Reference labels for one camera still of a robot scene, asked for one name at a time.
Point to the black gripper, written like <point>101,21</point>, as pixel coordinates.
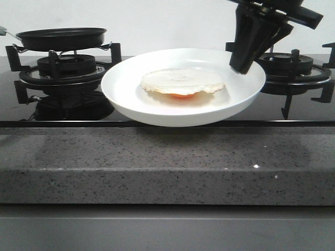
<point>257,30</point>

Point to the fried egg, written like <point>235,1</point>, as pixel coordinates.
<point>182,82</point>

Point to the white round plate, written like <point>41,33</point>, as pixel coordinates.
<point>121,85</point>

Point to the black frying pan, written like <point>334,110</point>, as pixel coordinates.
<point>62,39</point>

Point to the black gas burner with grate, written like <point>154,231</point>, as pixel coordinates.
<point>61,75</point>
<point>295,70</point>

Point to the black glass cooktop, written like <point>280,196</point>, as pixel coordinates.
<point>22,106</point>

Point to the grey cabinet front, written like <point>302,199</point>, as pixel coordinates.
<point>139,227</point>

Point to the metal wire pan support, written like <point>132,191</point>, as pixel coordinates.
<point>20,49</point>

